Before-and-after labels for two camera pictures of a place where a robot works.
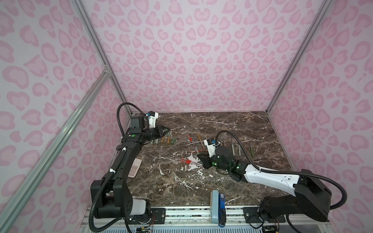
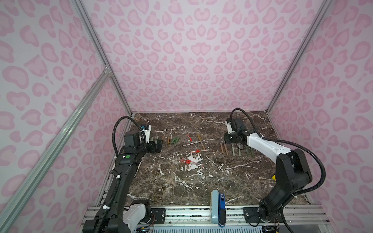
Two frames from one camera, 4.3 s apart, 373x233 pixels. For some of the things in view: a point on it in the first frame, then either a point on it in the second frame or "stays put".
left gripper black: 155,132 -> 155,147
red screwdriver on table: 185,159 stays put
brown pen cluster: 201,141 stays put
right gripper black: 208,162 -> 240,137
